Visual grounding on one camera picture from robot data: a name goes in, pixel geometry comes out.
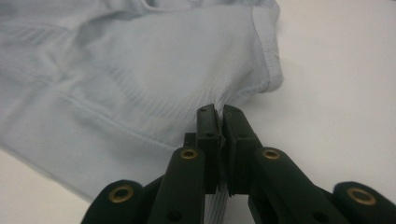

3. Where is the white table mat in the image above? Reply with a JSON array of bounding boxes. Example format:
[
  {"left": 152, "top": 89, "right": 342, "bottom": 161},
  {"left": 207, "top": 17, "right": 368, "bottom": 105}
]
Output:
[{"left": 0, "top": 0, "right": 396, "bottom": 224}]

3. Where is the light blue garment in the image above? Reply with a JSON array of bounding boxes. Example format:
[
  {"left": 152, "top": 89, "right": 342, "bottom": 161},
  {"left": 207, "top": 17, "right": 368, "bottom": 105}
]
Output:
[{"left": 0, "top": 0, "right": 285, "bottom": 224}]

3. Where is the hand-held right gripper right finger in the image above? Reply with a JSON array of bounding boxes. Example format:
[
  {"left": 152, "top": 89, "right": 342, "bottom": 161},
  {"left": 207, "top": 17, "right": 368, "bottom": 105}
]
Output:
[{"left": 222, "top": 104, "right": 264, "bottom": 198}]

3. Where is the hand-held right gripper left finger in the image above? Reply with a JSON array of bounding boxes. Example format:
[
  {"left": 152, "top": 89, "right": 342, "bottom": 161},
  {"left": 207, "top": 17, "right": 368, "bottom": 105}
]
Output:
[{"left": 183, "top": 104, "right": 226, "bottom": 195}]

